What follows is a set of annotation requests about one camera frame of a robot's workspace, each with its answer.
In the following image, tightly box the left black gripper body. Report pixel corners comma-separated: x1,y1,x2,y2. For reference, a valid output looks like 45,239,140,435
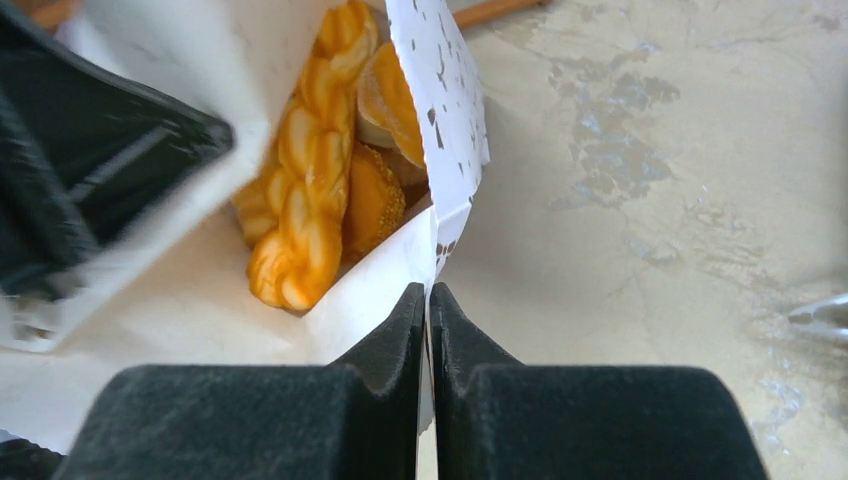
1,1,234,299

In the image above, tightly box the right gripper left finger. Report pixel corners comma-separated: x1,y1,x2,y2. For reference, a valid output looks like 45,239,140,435
56,283,425,479

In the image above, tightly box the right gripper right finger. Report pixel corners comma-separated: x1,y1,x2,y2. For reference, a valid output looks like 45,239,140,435
430,283,767,479

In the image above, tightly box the patterned white paper bag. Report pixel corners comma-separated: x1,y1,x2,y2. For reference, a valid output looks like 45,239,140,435
1,1,490,452

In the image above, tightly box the braided fake bread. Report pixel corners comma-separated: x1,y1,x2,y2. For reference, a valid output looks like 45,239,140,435
232,1,379,311

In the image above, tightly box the seeded fake bread bun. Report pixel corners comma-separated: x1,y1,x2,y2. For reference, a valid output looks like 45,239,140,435
342,142,406,263

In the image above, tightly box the round fake bread roll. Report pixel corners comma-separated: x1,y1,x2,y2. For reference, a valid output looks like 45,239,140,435
356,42,426,169

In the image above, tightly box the orange wooden rack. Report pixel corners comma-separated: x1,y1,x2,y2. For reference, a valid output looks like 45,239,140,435
13,0,548,32

